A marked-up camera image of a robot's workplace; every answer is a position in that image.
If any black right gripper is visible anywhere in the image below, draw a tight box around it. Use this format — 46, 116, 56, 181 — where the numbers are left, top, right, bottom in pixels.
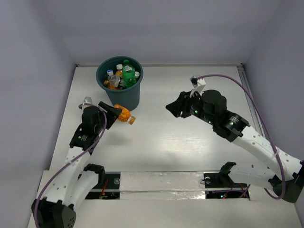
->
165, 88, 216, 125

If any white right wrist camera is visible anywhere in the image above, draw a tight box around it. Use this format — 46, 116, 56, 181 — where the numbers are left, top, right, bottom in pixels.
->
190, 75, 206, 97

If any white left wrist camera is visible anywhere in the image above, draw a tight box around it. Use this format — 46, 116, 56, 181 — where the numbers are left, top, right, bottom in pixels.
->
78, 96, 93, 110

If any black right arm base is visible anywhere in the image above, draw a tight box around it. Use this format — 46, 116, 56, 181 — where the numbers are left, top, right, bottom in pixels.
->
200, 161, 250, 200

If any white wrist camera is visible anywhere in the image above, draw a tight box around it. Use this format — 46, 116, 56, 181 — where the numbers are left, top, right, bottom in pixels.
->
190, 75, 206, 97
78, 96, 93, 110

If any large clear plastic bottle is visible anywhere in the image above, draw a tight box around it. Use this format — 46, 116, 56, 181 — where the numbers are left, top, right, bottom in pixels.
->
106, 69, 114, 79

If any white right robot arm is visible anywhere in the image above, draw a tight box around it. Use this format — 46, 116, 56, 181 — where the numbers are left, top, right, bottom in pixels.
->
166, 90, 304, 203

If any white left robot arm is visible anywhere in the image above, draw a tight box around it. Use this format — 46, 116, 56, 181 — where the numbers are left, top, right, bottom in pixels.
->
31, 97, 122, 228

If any small orange juice bottle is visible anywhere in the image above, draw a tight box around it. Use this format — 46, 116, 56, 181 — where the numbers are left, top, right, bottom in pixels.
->
103, 80, 120, 90

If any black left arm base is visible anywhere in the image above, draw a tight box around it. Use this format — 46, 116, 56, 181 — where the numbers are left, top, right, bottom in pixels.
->
85, 172, 121, 200

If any dark green plastic bin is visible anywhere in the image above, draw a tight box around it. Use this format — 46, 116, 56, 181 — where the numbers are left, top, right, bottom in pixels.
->
96, 56, 143, 111

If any orange label tea bottle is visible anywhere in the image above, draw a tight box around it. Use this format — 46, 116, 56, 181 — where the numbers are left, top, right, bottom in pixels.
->
134, 71, 140, 80

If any clear bottle black label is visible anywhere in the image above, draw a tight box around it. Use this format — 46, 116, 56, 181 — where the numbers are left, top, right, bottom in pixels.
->
108, 75, 125, 90

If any green soda bottle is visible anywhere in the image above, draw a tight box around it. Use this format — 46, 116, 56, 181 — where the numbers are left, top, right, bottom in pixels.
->
123, 59, 137, 88

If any yellow blue label bottle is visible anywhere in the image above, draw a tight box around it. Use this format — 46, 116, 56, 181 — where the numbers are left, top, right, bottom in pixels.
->
115, 64, 123, 78

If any small orange patterned bottle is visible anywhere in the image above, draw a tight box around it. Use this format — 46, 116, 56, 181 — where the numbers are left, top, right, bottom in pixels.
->
114, 104, 136, 125

